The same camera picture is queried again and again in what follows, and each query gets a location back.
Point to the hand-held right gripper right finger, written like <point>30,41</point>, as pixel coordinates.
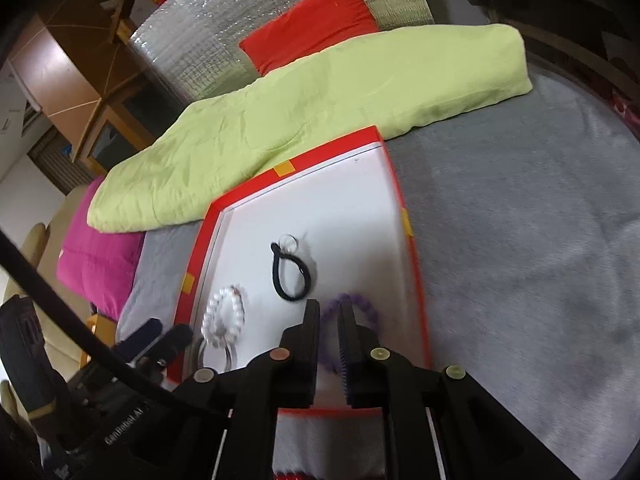
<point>350,360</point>

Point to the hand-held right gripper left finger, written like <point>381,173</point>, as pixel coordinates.
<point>311,345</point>

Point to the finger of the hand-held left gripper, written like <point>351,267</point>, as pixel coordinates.
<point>172,340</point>
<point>145,334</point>

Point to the red cardboard box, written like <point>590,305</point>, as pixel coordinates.
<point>325,200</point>

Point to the silver bangle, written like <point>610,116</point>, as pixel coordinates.
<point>198,355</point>

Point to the wooden armrest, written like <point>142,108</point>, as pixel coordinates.
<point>100,325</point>

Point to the magenta cushion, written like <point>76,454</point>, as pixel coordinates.
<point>95,270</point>

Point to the grey bed sheet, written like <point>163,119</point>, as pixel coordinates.
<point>500,260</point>

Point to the light green blanket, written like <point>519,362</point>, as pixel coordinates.
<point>300,110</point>

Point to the wooden cabinet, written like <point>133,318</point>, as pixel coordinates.
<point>65,60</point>

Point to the silver foil mat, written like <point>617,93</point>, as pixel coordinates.
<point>225,25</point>

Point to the red cushion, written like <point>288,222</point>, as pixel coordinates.
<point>310,25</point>

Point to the dark wooden shelf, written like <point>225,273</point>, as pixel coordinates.
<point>575,25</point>

